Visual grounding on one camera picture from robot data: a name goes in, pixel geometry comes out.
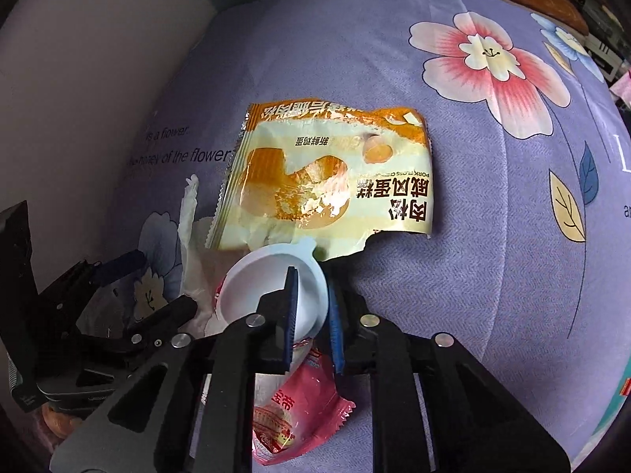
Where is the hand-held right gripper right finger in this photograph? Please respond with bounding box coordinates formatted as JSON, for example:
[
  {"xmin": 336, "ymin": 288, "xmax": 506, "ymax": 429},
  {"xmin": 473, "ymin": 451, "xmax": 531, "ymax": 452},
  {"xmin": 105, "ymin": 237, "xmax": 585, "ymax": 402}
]
[{"xmin": 326, "ymin": 259, "xmax": 573, "ymax": 473}]

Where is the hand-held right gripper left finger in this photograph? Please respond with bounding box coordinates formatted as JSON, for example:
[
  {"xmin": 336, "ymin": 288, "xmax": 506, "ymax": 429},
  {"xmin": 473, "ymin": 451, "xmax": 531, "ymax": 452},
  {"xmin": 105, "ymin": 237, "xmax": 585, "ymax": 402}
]
[{"xmin": 49, "ymin": 266, "xmax": 299, "ymax": 473}]

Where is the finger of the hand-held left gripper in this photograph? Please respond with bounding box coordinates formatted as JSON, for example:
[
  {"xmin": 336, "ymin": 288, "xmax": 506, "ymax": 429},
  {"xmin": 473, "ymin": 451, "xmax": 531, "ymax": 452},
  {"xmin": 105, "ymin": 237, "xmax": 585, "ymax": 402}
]
[
  {"xmin": 79, "ymin": 294, "xmax": 199, "ymax": 361},
  {"xmin": 42, "ymin": 249, "xmax": 147, "ymax": 326}
]

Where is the white plastic cup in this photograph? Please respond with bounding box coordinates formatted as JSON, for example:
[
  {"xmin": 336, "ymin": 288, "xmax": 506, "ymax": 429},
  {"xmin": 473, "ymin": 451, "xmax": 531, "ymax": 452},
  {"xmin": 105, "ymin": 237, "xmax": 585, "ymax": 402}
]
[{"xmin": 213, "ymin": 237, "xmax": 330, "ymax": 350}]

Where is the crumpled white tissue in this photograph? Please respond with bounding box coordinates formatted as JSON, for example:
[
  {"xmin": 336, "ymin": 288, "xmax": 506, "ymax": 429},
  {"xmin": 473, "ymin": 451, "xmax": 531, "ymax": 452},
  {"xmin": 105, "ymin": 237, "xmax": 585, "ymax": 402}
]
[{"xmin": 180, "ymin": 175, "xmax": 232, "ymax": 341}]

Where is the pink snack wrapper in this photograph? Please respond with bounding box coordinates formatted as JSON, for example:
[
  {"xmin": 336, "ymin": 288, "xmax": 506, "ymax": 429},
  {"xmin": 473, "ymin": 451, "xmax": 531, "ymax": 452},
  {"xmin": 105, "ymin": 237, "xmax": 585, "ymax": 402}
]
[{"xmin": 209, "ymin": 276, "xmax": 357, "ymax": 466}]

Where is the yellow cake snack wrapper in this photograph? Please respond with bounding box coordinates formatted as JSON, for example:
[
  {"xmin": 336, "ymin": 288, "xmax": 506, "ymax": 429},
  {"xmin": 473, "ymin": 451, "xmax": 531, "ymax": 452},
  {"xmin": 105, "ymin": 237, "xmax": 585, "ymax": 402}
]
[{"xmin": 204, "ymin": 101, "xmax": 435, "ymax": 262}]

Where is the purple floral bedsheet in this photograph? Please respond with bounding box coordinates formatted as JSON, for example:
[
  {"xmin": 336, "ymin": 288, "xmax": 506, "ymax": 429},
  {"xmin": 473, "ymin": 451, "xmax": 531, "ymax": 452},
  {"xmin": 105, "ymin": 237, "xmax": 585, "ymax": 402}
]
[{"xmin": 113, "ymin": 0, "xmax": 631, "ymax": 473}]

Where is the pink floral blanket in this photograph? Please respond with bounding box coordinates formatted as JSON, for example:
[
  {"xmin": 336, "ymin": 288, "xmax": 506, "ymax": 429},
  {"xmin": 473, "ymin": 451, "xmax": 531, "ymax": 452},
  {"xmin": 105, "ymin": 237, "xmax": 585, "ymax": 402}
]
[{"xmin": 609, "ymin": 66, "xmax": 631, "ymax": 109}]

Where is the black stereo equipment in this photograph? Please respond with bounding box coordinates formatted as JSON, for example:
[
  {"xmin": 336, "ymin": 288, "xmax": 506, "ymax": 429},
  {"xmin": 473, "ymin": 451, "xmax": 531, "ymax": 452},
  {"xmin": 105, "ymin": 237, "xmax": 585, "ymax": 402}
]
[{"xmin": 572, "ymin": 0, "xmax": 631, "ymax": 84}]

